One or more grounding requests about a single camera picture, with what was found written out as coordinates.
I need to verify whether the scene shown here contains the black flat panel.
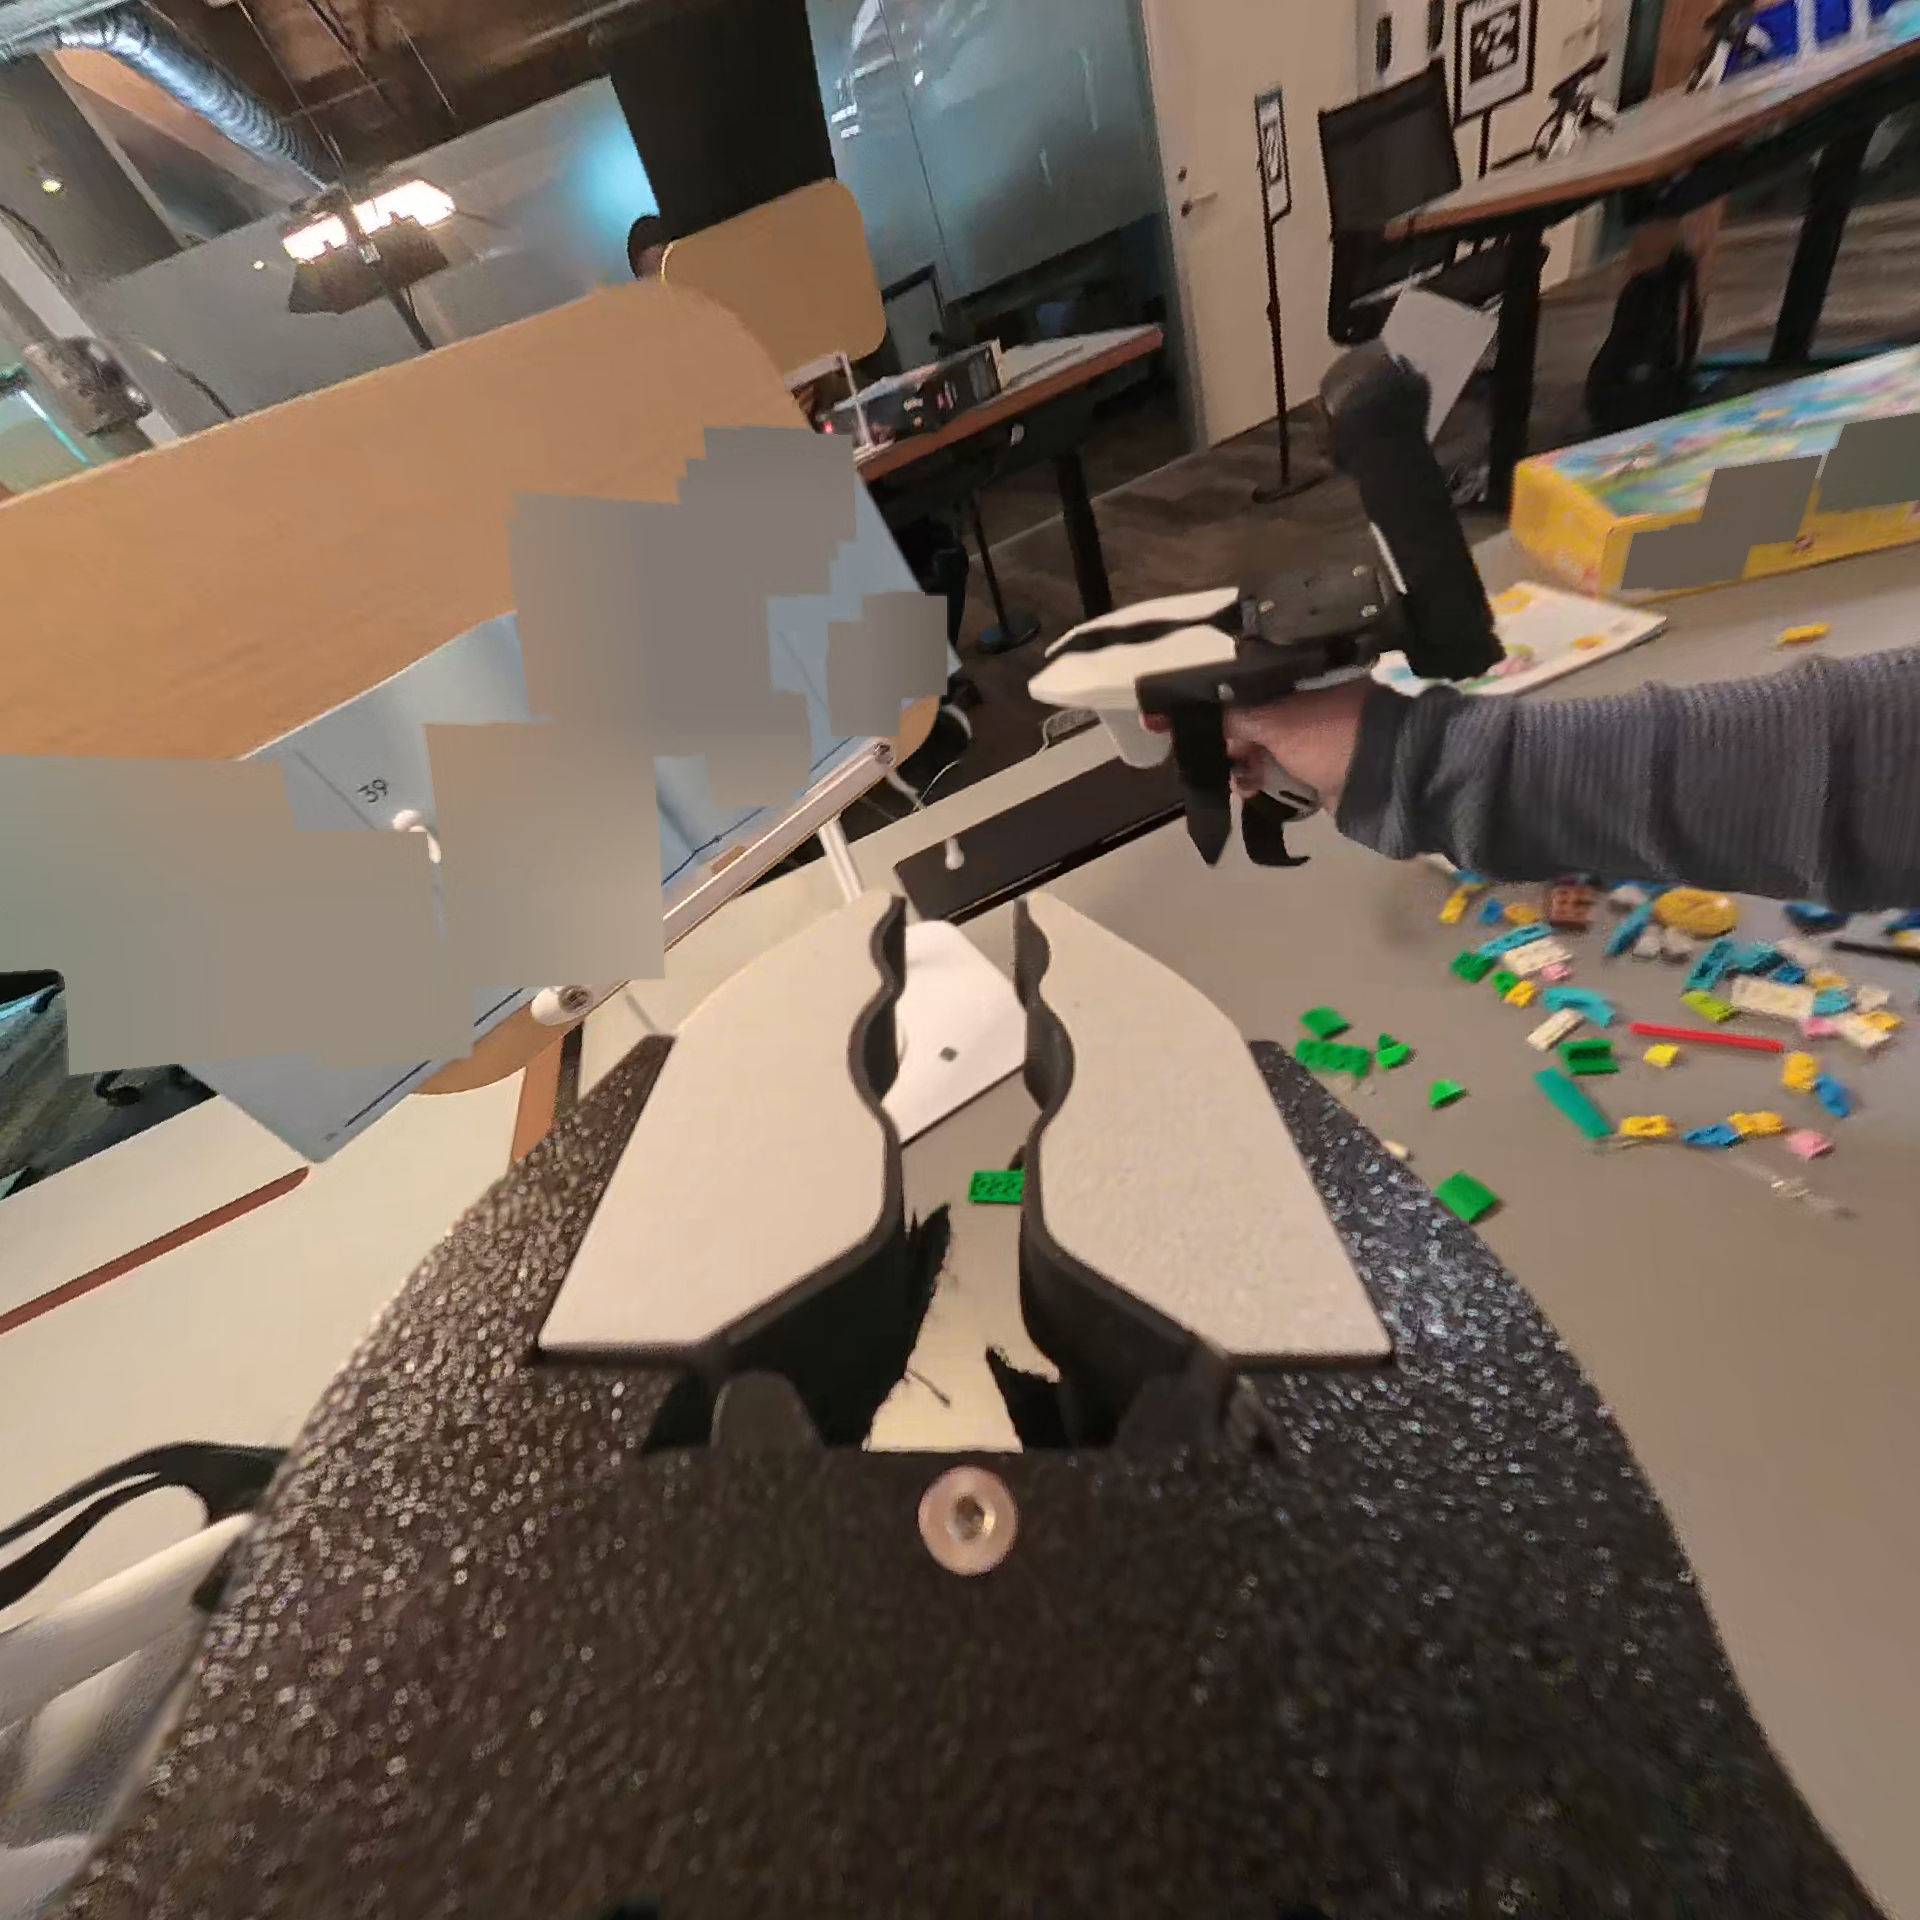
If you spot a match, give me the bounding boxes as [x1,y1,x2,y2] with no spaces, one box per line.
[894,792,1192,925]

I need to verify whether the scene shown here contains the person's right hand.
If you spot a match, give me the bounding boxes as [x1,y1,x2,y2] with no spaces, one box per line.
[1223,682,1368,818]

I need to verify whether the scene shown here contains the large wooden board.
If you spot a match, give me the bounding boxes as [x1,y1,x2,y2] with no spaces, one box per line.
[0,277,944,1098]

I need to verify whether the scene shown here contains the wooden desk black legs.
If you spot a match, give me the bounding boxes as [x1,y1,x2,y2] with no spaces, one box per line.
[1384,27,1920,514]

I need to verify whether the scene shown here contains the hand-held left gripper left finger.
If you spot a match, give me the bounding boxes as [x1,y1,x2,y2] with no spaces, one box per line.
[538,891,952,1397]

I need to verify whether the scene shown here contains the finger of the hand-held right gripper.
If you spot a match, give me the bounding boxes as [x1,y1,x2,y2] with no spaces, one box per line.
[1050,588,1248,665]
[1026,632,1245,771]

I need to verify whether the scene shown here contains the wooden table with equipment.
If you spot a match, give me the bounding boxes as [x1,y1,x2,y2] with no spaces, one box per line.
[817,320,1168,657]

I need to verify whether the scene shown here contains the lego instruction booklet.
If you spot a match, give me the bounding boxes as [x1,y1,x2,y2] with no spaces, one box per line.
[1477,580,1671,696]

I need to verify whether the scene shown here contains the yellow lego box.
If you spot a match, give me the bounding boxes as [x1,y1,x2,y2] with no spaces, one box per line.
[1507,348,1920,605]

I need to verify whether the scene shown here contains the black sign stand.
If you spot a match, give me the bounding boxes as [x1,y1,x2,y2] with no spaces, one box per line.
[1248,88,1335,505]

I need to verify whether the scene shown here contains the black office chair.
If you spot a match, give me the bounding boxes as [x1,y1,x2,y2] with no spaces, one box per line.
[1318,59,1521,351]

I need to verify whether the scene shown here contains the black backpack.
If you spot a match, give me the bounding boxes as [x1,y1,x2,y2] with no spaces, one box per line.
[1585,245,1709,432]

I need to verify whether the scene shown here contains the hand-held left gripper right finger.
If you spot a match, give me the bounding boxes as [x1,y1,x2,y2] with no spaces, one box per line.
[1013,891,1398,1386]

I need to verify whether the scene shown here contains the studio light panel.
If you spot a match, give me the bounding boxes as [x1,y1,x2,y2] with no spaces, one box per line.
[281,183,456,320]

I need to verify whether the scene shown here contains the silver ventilation duct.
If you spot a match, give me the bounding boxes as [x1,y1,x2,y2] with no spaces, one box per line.
[0,0,351,185]

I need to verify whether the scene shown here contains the pile of colourful lego pieces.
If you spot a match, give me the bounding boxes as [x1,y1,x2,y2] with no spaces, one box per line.
[1439,874,1920,1205]

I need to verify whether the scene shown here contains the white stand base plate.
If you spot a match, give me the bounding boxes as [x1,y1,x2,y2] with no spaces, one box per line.
[878,919,1034,1145]

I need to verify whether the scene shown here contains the small wooden board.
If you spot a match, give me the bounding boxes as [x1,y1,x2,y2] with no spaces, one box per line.
[661,181,887,367]

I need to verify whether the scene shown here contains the person's right forearm grey sleeve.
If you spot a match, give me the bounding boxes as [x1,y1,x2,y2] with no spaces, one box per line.
[1335,647,1920,914]

